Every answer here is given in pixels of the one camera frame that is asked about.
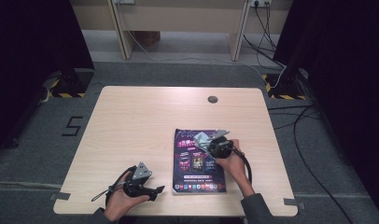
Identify person's right hand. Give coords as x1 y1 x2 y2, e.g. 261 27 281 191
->
215 138 246 188

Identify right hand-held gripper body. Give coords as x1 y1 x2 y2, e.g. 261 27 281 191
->
205 130 234 159

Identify long black floor cable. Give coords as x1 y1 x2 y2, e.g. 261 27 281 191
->
266 105 355 224

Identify black curtain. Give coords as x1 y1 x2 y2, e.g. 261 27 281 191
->
0 0 95 155
273 0 379 218

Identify black cables from wall socket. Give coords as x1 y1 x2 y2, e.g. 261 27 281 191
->
243 0 287 69

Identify beige wooden desk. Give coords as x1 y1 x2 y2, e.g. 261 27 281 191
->
106 0 252 62

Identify thin black floor cable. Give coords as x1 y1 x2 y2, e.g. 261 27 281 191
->
268 110 321 131

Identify white wall socket with plugs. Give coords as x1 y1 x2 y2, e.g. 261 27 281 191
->
250 0 273 8

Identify person's left hand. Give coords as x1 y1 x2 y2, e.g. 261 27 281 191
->
104 172 150 222

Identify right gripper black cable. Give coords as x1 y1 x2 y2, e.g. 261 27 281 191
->
232 148 253 185

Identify white floor cable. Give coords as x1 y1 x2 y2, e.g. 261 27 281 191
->
126 31 288 89

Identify black stand base striped tape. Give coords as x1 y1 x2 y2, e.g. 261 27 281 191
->
49 68 94 99
261 69 309 101

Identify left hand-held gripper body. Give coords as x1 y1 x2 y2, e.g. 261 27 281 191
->
122 161 158 199

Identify glossy dark blue magazine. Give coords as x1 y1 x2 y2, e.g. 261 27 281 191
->
172 128 228 195

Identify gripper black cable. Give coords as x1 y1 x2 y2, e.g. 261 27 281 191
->
232 148 253 185
91 165 137 203

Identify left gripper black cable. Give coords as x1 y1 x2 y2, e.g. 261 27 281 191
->
91 165 137 203

